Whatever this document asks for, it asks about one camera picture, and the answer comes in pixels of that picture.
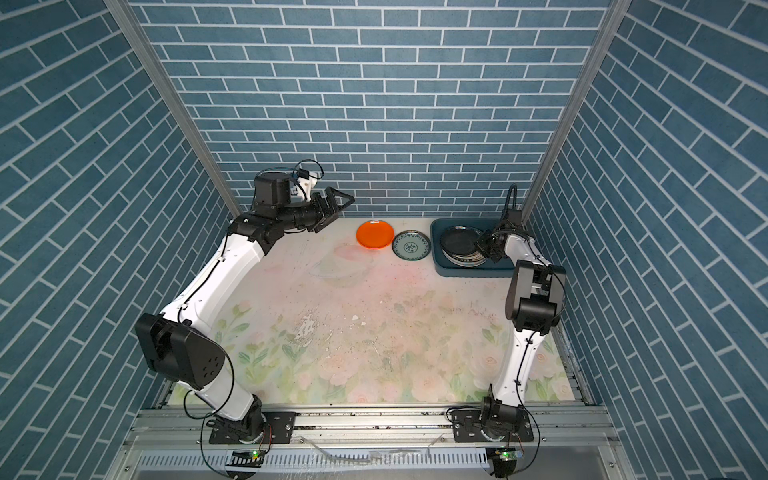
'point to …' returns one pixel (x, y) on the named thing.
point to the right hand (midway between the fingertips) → (476, 241)
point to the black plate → (460, 239)
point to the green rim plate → (465, 260)
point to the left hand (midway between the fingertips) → (347, 206)
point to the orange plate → (375, 234)
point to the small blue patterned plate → (411, 245)
